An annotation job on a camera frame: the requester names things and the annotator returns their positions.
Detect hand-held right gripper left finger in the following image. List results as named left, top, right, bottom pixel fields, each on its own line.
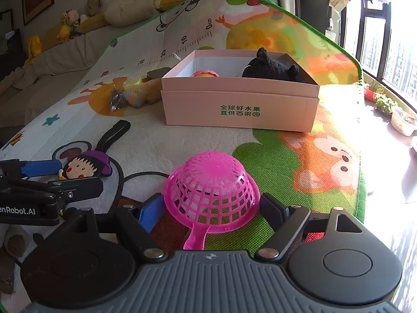
left=42, top=192, right=168, bottom=263

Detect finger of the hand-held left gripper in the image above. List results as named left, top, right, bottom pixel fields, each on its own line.
left=0, top=177, right=104, bottom=203
left=0, top=159, right=63, bottom=180

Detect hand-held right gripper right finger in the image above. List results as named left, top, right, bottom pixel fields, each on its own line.
left=254, top=192, right=364, bottom=261

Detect cartoon girl tag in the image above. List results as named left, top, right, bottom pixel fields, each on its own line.
left=58, top=119, right=132, bottom=181

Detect pink plastic basket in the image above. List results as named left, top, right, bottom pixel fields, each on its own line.
left=163, top=152, right=261, bottom=251

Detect pink cardboard box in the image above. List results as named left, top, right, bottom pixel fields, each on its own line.
left=161, top=50, right=320, bottom=133

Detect pastel plush toy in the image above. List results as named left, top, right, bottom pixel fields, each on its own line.
left=122, top=76, right=162, bottom=108

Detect small dark screen device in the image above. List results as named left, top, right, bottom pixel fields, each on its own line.
left=146, top=68, right=171, bottom=81

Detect black plush toy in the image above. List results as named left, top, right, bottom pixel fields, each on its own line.
left=242, top=47, right=300, bottom=81

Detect cartoon printed play mat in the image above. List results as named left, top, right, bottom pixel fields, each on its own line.
left=0, top=0, right=369, bottom=313

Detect dark shiny packet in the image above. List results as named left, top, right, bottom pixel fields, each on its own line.
left=110, top=88, right=128, bottom=111

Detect beige sofa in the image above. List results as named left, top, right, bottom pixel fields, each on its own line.
left=0, top=23, right=163, bottom=128

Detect small yellow plush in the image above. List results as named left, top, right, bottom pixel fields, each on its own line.
left=26, top=36, right=44, bottom=61

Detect doll in yellow clothes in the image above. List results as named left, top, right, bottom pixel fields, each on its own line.
left=57, top=10, right=82, bottom=42

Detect red potted plant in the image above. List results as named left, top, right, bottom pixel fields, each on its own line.
left=364, top=81, right=385, bottom=101

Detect small dark framed picture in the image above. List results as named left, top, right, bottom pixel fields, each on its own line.
left=0, top=9, right=14, bottom=33

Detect green leafy plants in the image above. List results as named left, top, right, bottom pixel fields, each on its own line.
left=375, top=94, right=400, bottom=115

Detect white plant pot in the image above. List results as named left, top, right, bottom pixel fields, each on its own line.
left=390, top=107, right=417, bottom=136

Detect brown plush animal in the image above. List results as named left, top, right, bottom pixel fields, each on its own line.
left=86, top=0, right=105, bottom=17

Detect banana plush pillow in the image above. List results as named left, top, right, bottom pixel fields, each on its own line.
left=44, top=0, right=209, bottom=41

